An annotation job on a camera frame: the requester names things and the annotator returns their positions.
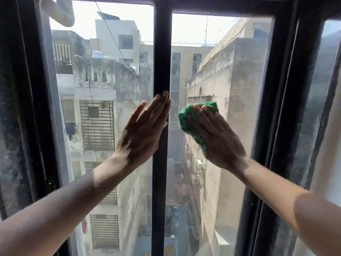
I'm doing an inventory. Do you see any person's left hand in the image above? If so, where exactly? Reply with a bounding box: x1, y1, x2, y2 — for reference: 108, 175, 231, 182
115, 90, 171, 171

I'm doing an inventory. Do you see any person's right hand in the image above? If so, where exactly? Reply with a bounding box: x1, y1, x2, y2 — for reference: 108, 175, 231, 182
186, 104, 247, 172

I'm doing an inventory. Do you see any green cleaning cloth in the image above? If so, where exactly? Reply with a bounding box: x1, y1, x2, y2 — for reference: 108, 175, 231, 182
178, 101, 219, 151

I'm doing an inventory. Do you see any person's right forearm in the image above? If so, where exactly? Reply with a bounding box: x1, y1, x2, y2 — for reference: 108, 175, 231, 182
229, 157, 341, 256

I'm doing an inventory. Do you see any person's left forearm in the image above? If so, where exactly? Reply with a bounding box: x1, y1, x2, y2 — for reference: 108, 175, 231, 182
0, 153, 137, 256

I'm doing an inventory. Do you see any stained grey building with grilles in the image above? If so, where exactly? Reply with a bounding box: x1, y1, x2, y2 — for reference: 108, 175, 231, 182
52, 30, 153, 256

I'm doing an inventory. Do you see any tan building with windows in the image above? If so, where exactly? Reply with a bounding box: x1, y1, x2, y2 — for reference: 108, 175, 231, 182
139, 44, 215, 126

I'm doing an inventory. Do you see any dusty glass window pane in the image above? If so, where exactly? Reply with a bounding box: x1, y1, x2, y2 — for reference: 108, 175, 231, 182
164, 13, 275, 256
40, 0, 155, 256

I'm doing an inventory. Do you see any beige concrete building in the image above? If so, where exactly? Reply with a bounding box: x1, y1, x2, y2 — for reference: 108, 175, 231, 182
184, 37, 271, 256

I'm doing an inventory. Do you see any tall white building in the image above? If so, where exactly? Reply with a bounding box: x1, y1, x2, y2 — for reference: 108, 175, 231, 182
94, 19, 142, 64

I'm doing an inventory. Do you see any rooftop solar panel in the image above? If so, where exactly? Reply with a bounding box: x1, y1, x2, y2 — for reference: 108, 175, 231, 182
97, 11, 121, 21

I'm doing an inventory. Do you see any black window latch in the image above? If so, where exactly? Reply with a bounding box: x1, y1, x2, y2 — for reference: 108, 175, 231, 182
45, 177, 56, 193

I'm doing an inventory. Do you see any white drain pipe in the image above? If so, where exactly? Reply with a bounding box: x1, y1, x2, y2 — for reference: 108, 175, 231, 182
40, 0, 76, 27

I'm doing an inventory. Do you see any narrow side glass pane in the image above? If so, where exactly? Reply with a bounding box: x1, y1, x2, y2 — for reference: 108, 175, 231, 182
292, 20, 341, 256

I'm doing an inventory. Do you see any black window frame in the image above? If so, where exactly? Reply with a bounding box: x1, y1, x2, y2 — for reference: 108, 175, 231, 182
0, 0, 341, 256

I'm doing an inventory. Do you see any hanging black cable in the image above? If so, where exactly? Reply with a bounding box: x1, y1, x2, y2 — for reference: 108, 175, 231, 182
95, 1, 126, 60

